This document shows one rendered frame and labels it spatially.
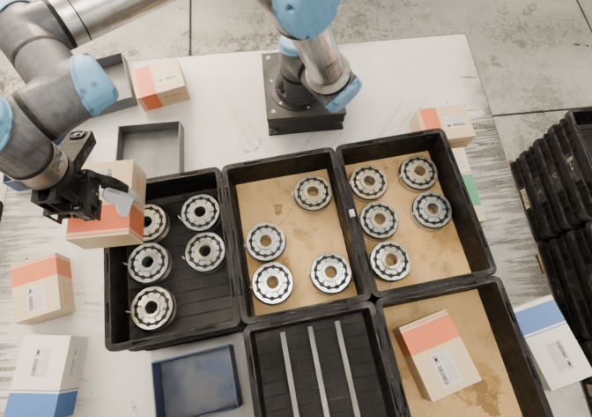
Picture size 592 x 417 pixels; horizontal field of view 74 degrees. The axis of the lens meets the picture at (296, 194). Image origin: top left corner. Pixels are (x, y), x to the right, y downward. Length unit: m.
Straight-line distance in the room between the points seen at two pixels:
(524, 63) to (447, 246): 1.79
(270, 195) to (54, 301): 0.64
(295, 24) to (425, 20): 2.08
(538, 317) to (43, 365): 1.25
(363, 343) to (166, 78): 1.01
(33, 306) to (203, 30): 1.87
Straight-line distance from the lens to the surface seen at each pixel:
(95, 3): 0.70
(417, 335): 0.98
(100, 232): 0.84
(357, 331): 1.03
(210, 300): 1.05
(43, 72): 0.62
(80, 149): 0.77
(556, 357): 1.23
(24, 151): 0.62
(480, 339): 1.11
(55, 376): 1.21
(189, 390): 1.18
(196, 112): 1.42
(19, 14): 0.70
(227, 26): 2.63
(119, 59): 1.61
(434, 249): 1.10
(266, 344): 1.02
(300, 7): 0.69
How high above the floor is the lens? 1.85
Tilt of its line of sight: 68 degrees down
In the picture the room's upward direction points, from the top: 1 degrees counter-clockwise
